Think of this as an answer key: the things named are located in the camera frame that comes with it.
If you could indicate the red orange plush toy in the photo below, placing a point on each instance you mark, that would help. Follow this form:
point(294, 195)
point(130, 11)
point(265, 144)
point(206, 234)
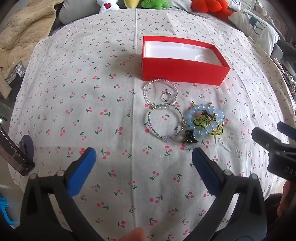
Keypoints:
point(208, 7)

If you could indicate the white deer print pillow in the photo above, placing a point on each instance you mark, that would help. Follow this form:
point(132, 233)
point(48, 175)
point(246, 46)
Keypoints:
point(256, 27)

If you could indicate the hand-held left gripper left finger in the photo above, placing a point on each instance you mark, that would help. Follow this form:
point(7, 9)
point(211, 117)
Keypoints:
point(81, 171)

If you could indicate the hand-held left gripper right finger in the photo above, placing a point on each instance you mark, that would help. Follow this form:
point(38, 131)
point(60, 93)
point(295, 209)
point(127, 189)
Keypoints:
point(205, 171)

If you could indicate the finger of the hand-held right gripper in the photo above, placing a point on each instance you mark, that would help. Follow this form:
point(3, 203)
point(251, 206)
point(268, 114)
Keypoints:
point(266, 139)
point(285, 128)

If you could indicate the beige quilted blanket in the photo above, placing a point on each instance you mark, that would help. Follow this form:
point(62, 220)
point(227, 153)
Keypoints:
point(20, 34)

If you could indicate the person's left hand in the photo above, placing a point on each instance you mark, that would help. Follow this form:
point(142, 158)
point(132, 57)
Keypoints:
point(134, 234)

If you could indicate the plaid cloth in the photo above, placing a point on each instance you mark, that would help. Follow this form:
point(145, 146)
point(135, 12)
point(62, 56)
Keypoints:
point(16, 71)

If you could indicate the black hair clip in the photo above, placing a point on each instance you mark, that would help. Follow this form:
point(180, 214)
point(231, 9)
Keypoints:
point(190, 136)

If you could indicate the cherry print tablecloth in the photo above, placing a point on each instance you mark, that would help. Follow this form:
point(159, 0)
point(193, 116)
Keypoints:
point(92, 92)

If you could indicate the blue plastic stool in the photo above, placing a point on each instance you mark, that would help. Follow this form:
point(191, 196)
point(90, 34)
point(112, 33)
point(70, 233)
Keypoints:
point(7, 208)

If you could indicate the red cardboard box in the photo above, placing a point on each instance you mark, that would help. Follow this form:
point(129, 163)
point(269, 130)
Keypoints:
point(182, 70)

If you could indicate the person's right hand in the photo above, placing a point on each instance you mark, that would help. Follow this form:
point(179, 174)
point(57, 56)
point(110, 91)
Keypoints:
point(285, 201)

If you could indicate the yellow green plush toy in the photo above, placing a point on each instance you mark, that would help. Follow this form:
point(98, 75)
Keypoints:
point(131, 2)

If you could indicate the dark blue round disc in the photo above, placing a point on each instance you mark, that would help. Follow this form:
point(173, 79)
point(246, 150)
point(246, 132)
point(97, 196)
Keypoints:
point(27, 143)

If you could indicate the white plush toy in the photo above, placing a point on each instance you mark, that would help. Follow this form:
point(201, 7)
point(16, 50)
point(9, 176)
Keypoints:
point(107, 5)

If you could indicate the grey chair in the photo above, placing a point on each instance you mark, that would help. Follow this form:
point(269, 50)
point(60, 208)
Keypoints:
point(285, 53)

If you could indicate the grey pillow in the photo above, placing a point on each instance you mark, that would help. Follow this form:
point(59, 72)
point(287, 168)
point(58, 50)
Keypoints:
point(74, 11)

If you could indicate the dark rectangular box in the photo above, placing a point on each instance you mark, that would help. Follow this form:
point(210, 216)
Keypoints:
point(13, 153)

